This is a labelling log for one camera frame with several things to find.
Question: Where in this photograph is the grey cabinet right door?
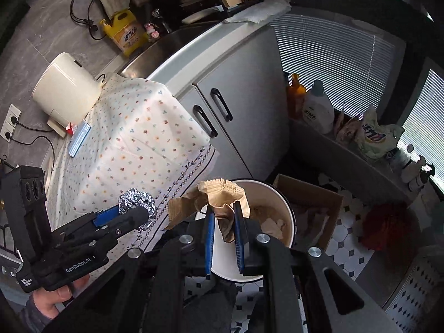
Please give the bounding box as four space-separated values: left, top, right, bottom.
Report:
196 26 289 180

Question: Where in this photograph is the blue white box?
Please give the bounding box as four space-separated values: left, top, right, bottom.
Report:
68 121 91 158

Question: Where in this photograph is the pink small figurine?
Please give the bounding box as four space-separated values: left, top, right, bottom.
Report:
145 22 160 43

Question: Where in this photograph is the black power cable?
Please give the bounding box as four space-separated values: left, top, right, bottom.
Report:
4 117 57 171

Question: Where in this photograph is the red small packet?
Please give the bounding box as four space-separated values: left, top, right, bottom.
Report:
65 123 77 136

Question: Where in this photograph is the green white detergent pouch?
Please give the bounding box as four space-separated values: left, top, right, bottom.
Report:
354 105 405 160

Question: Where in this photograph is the floral white tablecloth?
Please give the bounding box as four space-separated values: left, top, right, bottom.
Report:
47 74 218 259

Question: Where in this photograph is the cardboard box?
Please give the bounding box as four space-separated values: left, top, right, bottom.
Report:
273 175 343 250

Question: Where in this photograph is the stainless steel sink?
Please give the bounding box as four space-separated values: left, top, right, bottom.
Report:
117 21 218 78

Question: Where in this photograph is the yellow detergent jug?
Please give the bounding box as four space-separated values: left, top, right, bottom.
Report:
99 9 148 57

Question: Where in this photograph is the orange bottle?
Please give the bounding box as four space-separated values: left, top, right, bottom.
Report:
286 74 307 120

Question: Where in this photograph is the cream air fryer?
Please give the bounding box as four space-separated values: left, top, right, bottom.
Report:
32 52 105 138

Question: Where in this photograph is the white round trash bin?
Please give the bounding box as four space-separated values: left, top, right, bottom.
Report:
211 179 296 283

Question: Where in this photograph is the person's left hand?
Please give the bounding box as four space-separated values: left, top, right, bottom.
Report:
30 274 90 322

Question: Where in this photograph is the grey cabinet door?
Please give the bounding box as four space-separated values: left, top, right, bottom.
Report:
196 26 289 180
178 86 252 180

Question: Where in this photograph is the white laundry detergent bottle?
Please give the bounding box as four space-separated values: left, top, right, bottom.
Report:
302 80 334 135

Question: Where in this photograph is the white wall socket pair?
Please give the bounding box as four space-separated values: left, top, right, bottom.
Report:
1 104 22 143

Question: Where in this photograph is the white cloth on counter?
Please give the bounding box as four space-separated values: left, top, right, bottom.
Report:
223 0 291 24

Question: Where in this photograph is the silver foil ball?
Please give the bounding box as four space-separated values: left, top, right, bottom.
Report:
118 187 156 231

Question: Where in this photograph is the grey cabinet left door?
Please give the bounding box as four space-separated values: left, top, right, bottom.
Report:
178 86 252 180

